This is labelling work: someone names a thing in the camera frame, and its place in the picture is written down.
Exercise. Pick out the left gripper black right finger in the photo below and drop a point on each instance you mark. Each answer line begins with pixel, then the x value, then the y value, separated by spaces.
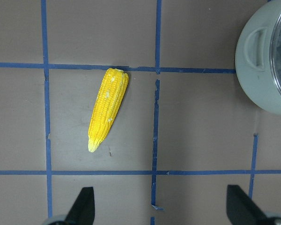
pixel 241 210

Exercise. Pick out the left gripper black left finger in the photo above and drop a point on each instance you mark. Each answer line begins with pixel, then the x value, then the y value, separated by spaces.
pixel 82 211

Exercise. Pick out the yellow corn cob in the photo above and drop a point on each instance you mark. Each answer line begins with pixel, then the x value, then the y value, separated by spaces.
pixel 106 107

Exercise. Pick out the grey steel cooking pot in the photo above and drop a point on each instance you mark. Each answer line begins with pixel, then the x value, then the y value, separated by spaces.
pixel 252 58

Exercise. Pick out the brown paper table mat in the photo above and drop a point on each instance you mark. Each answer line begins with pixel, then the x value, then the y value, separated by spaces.
pixel 184 131

